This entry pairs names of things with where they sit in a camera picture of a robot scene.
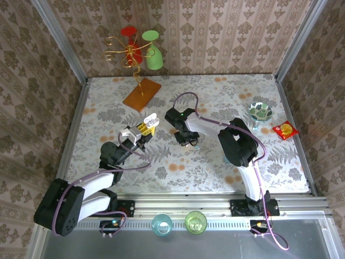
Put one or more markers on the green plastic wine glass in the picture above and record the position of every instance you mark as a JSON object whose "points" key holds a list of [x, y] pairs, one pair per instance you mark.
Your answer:
{"points": [[154, 60]]}

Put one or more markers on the red snack packet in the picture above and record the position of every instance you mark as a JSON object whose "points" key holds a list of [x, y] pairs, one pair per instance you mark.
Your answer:
{"points": [[285, 130]]}

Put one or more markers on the aluminium frame post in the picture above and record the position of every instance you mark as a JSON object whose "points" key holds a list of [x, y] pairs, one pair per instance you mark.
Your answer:
{"points": [[63, 43], [299, 40]]}

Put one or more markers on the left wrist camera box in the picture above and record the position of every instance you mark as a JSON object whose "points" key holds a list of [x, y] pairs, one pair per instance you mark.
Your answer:
{"points": [[130, 135]]}

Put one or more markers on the black controller board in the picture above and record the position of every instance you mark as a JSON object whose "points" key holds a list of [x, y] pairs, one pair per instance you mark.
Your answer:
{"points": [[256, 225], [107, 224]]}

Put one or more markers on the green plastic cup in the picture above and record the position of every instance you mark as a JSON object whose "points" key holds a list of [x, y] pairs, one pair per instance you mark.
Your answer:
{"points": [[196, 222]]}

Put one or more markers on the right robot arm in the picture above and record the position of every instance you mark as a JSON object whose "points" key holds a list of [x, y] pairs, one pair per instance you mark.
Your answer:
{"points": [[205, 125]]}

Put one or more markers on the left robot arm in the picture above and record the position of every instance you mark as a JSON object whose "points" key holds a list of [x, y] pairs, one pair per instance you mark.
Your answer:
{"points": [[99, 180]]}

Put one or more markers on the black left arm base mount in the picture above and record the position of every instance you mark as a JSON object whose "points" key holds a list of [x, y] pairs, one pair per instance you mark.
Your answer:
{"points": [[129, 207]]}

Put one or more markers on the leaf patterned glass bowl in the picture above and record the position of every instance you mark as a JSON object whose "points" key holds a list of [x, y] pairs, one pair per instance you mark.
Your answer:
{"points": [[260, 112]]}

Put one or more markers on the teal plastic cup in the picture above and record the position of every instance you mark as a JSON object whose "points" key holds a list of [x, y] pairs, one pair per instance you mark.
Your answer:
{"points": [[161, 225]]}

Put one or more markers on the red plastic wine glass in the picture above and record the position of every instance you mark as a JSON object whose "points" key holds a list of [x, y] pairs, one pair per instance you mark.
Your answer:
{"points": [[134, 55]]}

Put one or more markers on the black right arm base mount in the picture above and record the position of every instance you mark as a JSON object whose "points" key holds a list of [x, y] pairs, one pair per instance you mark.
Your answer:
{"points": [[275, 209]]}

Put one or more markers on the grey metal shelf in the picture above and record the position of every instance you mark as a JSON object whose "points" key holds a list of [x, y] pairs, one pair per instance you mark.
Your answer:
{"points": [[188, 248]]}

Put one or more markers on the aluminium table frame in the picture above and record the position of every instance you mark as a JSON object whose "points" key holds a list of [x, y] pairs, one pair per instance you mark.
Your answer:
{"points": [[188, 206]]}

